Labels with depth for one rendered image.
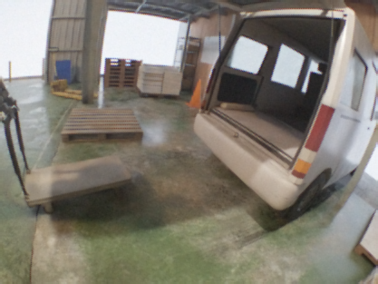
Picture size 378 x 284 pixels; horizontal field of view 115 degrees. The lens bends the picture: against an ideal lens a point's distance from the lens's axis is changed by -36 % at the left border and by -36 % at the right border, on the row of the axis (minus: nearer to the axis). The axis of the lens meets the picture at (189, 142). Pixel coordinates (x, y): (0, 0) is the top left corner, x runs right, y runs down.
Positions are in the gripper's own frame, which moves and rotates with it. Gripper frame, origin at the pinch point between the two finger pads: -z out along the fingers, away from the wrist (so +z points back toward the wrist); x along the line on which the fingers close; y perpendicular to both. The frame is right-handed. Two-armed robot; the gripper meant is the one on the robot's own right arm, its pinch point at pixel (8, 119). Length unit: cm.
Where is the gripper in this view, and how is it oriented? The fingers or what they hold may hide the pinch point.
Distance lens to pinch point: 129.8
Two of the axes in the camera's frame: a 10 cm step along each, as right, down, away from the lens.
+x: 7.5, -5.7, 3.3
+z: -2.3, -7.1, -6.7
